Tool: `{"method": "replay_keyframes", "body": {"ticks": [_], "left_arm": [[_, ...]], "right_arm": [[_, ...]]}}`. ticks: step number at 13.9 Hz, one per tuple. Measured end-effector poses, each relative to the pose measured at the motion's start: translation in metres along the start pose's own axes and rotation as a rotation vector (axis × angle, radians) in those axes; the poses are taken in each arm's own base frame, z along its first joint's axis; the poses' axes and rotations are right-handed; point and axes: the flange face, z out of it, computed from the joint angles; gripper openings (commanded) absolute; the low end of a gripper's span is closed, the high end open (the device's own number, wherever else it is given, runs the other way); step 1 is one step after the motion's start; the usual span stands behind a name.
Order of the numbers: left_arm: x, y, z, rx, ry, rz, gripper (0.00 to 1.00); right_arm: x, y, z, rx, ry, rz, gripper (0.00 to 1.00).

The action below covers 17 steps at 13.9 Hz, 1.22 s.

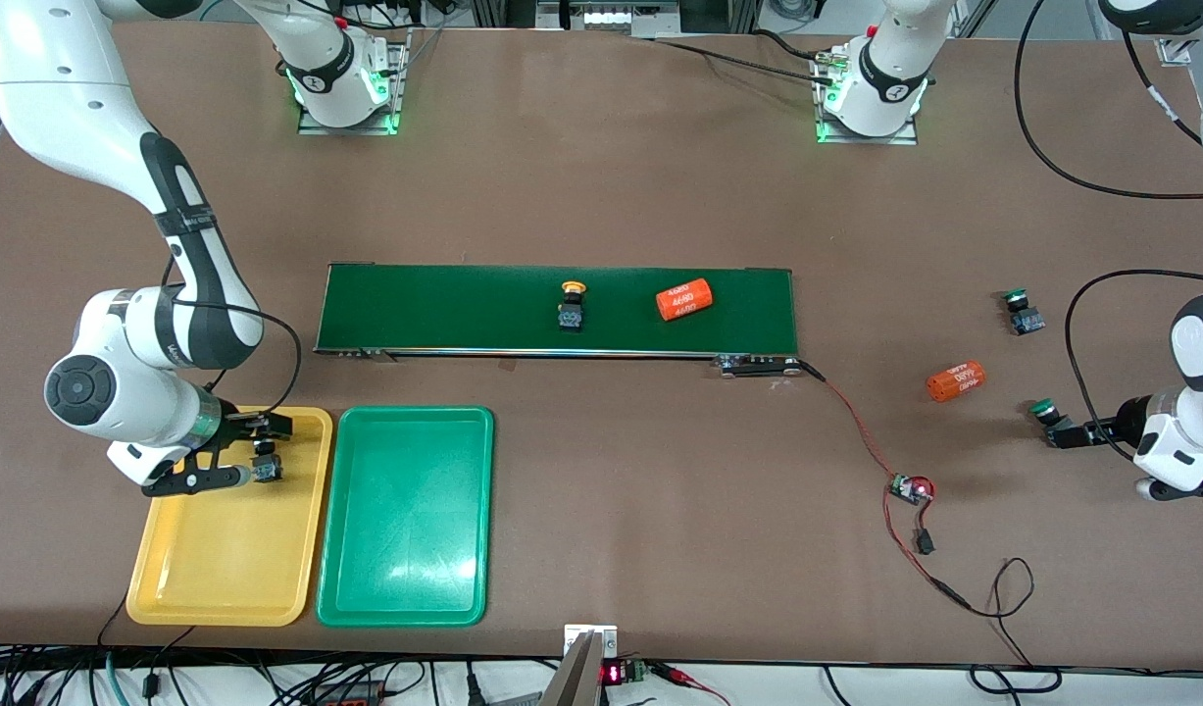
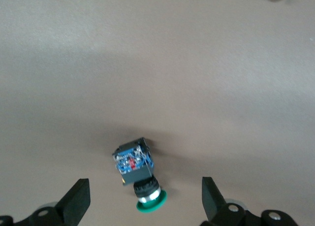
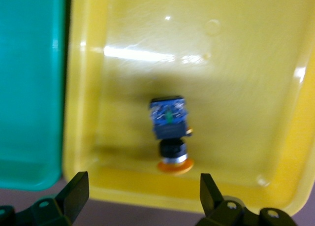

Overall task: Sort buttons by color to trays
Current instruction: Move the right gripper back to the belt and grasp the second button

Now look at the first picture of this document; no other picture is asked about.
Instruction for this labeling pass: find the green conveyor belt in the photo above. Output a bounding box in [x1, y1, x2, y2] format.
[313, 262, 803, 379]

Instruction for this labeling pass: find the red clip lead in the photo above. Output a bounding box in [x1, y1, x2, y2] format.
[650, 662, 734, 706]

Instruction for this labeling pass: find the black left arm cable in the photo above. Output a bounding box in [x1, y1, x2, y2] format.
[1014, 0, 1203, 464]

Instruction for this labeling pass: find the black cable with plug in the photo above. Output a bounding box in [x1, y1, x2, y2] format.
[140, 626, 198, 699]

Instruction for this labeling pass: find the grey metal camera bracket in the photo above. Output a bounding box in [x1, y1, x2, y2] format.
[540, 625, 620, 706]

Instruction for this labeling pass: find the green plastic tray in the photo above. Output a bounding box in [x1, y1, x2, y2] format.
[315, 405, 495, 629]

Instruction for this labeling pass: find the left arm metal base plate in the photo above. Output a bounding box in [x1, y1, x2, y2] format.
[815, 49, 921, 147]

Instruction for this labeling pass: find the black cable across table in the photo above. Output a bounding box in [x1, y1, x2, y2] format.
[650, 35, 839, 85]

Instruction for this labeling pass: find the orange cylinder battery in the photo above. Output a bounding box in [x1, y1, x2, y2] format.
[925, 359, 988, 404]
[655, 278, 715, 324]

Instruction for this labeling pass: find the yellow plastic tray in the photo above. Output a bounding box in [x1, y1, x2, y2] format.
[125, 404, 334, 628]

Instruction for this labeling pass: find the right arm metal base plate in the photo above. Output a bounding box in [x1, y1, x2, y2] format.
[297, 27, 413, 136]

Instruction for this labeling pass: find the orange power strip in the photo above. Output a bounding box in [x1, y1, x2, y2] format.
[312, 680, 391, 706]

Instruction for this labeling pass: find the thin black looped cable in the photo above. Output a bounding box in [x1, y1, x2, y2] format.
[966, 557, 1065, 695]

